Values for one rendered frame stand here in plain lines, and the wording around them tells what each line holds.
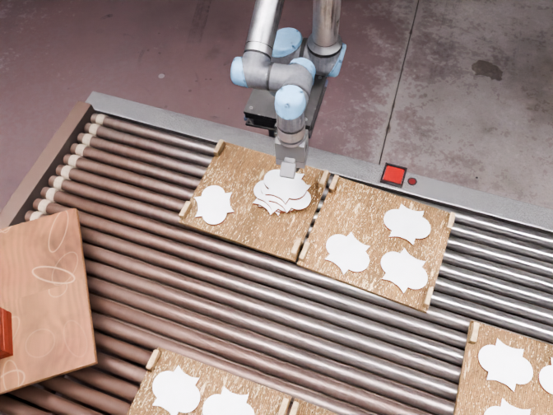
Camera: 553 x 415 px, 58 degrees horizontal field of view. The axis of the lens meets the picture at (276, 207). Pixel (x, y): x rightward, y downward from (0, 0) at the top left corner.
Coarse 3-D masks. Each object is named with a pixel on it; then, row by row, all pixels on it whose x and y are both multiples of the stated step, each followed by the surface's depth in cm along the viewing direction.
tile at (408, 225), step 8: (400, 208) 163; (384, 216) 162; (392, 216) 162; (400, 216) 161; (408, 216) 161; (416, 216) 161; (384, 224) 161; (392, 224) 160; (400, 224) 160; (408, 224) 160; (416, 224) 160; (424, 224) 160; (392, 232) 159; (400, 232) 159; (408, 232) 158; (416, 232) 158; (424, 232) 158; (408, 240) 157
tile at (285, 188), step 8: (264, 176) 167; (272, 176) 166; (296, 176) 166; (272, 184) 165; (280, 184) 165; (288, 184) 164; (296, 184) 164; (304, 184) 164; (272, 192) 163; (280, 192) 163; (288, 192) 163; (296, 192) 163; (304, 192) 163; (288, 200) 163
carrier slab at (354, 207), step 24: (336, 192) 168; (360, 192) 168; (384, 192) 167; (336, 216) 164; (360, 216) 163; (432, 216) 162; (312, 240) 160; (360, 240) 159; (384, 240) 159; (432, 240) 158; (312, 264) 156; (432, 264) 154; (360, 288) 152; (384, 288) 151
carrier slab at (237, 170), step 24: (216, 168) 175; (240, 168) 175; (264, 168) 174; (312, 168) 173; (240, 192) 170; (312, 192) 169; (192, 216) 167; (240, 216) 166; (264, 216) 165; (288, 216) 165; (312, 216) 164; (240, 240) 161; (264, 240) 161; (288, 240) 160
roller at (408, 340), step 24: (96, 240) 166; (120, 240) 166; (168, 264) 161; (192, 264) 160; (240, 288) 156; (264, 288) 155; (312, 312) 151; (336, 312) 150; (384, 336) 146; (408, 336) 145; (456, 360) 142
